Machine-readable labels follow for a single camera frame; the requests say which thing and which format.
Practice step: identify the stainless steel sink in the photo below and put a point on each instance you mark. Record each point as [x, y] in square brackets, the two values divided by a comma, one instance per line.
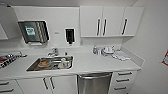
[33, 66]

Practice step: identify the colourful wall poster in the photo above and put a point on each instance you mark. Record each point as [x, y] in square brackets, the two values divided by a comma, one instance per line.
[165, 58]

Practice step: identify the white cup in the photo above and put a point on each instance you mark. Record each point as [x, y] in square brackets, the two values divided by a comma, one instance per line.
[63, 61]

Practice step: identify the black soap dispenser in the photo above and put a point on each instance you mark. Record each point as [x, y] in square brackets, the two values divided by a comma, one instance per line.
[70, 35]

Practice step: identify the small dish soap bottle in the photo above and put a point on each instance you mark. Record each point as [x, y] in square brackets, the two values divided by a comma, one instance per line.
[95, 50]

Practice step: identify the chrome faucet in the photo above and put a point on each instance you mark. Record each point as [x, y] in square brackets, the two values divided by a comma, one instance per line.
[53, 52]

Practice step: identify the stainless steel dishwasher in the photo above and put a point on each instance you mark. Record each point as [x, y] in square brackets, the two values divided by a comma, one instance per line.
[95, 85]

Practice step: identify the white wall cabinet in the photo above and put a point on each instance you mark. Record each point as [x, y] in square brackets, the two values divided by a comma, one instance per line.
[111, 21]
[8, 21]

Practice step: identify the stack of white dishes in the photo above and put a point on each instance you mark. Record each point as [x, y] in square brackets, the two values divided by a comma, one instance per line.
[108, 51]

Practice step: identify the white dish cloth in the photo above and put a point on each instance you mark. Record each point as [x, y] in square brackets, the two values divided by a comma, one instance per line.
[121, 56]

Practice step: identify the white drawer unit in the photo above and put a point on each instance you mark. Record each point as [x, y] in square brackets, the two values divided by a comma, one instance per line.
[122, 82]
[10, 87]

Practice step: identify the orange bowl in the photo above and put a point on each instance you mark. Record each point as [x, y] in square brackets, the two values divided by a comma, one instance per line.
[43, 63]

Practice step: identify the steel paper towel dispenser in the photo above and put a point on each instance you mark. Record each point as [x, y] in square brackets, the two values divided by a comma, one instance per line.
[33, 32]

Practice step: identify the white plate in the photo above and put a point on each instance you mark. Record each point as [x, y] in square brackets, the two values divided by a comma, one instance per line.
[65, 66]

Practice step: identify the white two-door base cabinet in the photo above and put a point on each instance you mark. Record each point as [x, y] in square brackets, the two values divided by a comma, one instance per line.
[63, 86]

